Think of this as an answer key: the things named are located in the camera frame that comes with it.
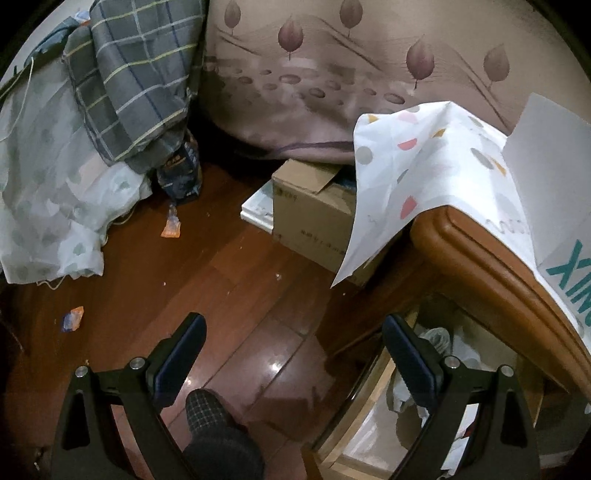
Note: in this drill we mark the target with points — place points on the white dotted fabric pile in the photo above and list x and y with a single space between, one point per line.
58 197

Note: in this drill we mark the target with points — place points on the orange wrapper on floor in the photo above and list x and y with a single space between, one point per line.
172 227

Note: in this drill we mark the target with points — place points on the leaf patterned bed sheet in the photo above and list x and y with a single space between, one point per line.
292 77

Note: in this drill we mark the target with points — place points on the dark blue plastic bag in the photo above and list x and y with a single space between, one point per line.
180 177

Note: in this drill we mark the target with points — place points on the grey plaid cloth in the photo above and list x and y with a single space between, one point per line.
134 68

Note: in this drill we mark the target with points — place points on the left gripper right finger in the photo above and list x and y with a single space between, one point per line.
502 444

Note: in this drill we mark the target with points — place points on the white XINCCI shoe box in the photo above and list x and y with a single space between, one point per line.
548 155

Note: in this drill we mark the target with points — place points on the grey white rolled cloth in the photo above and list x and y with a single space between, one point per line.
440 338

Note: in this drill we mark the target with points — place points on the plaid slipper foot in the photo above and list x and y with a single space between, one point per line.
220 447

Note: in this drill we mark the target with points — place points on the wooden drawer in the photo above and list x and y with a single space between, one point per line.
368 441

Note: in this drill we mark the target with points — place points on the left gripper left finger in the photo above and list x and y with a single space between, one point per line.
87 443

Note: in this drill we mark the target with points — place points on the orange blue wrapper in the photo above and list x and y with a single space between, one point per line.
72 320

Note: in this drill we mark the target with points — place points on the white patterned cover cloth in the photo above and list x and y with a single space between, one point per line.
433 155

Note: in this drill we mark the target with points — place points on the large white cloth bundle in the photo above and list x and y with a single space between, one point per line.
399 398

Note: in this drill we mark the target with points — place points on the brown cardboard box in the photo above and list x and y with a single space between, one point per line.
313 209

